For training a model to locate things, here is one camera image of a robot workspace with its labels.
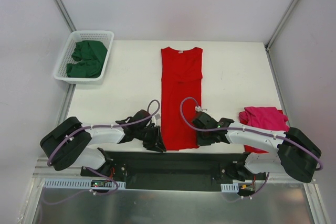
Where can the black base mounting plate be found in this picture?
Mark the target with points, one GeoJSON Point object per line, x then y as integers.
{"type": "Point", "coordinates": [177, 171]}

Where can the aluminium front rail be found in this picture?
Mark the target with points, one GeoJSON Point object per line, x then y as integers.
{"type": "Point", "coordinates": [43, 168]}

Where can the white plastic basket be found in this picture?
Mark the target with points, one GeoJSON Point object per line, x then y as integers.
{"type": "Point", "coordinates": [106, 37]}

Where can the folded pink t shirt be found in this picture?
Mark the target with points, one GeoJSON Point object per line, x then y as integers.
{"type": "Point", "coordinates": [268, 118]}

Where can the left aluminium frame post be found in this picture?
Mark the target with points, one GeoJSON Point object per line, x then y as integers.
{"type": "Point", "coordinates": [65, 15]}

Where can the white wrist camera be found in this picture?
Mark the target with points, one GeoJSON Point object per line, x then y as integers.
{"type": "Point", "coordinates": [200, 109]}
{"type": "Point", "coordinates": [156, 118]}

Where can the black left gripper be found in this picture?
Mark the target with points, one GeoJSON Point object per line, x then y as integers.
{"type": "Point", "coordinates": [154, 138]}

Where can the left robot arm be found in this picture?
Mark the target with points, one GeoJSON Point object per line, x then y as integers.
{"type": "Point", "coordinates": [74, 144]}

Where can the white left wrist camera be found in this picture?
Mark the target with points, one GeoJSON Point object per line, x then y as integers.
{"type": "Point", "coordinates": [156, 118]}

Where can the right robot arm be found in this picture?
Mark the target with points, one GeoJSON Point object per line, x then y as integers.
{"type": "Point", "coordinates": [288, 152]}

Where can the white cable duct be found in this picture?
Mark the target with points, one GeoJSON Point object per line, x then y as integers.
{"type": "Point", "coordinates": [66, 183]}
{"type": "Point", "coordinates": [230, 188]}

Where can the green t shirt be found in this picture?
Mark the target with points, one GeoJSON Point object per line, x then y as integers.
{"type": "Point", "coordinates": [89, 57]}

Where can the right aluminium frame post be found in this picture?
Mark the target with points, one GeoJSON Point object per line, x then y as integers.
{"type": "Point", "coordinates": [280, 26]}

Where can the left white cable duct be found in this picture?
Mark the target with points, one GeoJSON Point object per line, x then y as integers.
{"type": "Point", "coordinates": [66, 183]}

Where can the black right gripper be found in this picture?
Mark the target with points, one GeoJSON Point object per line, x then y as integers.
{"type": "Point", "coordinates": [203, 137]}

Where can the right white cable duct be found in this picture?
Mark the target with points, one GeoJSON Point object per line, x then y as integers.
{"type": "Point", "coordinates": [230, 188]}

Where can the aluminium frame post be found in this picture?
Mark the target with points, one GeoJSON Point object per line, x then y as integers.
{"type": "Point", "coordinates": [65, 15]}
{"type": "Point", "coordinates": [280, 26]}

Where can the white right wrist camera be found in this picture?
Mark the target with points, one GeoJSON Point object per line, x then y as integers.
{"type": "Point", "coordinates": [200, 109]}

